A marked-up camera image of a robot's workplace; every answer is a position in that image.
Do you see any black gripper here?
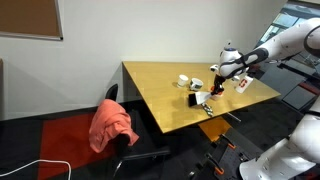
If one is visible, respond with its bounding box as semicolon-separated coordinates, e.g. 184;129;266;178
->
212;75;225;95

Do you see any white brush with black handle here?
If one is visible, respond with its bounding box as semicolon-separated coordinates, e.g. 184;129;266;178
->
188;91;213;107

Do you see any pile of candies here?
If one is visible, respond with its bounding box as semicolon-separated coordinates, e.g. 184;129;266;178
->
201;103;214;117

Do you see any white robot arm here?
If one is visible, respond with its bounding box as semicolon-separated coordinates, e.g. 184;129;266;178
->
211;18;320;95

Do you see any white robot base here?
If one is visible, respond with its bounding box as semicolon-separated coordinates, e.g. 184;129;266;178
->
238;96;320;180

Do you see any red lid plastic container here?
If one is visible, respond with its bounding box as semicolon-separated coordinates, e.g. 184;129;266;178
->
210;86;223;101

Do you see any white green ceramic mug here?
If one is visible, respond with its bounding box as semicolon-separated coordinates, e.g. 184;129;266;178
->
189;78;203;91

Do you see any white bottle with red logo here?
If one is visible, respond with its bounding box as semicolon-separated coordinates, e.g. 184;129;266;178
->
235;75;253;93

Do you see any white paper cup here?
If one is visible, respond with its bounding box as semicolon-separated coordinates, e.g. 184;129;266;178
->
177;74;189;88

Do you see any black orange clamp tool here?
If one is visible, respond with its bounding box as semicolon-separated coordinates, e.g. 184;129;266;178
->
188;134;262;180

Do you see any black office chair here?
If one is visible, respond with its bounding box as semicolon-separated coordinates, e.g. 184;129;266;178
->
105;83;172;179

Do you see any salmon pink cloth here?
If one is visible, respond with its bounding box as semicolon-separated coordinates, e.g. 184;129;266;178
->
89;99;139;153

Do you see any cork bulletin board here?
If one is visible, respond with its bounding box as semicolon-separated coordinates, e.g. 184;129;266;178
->
0;0;63;41

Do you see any white cable on floor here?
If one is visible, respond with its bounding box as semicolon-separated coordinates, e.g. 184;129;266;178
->
0;159;73;180

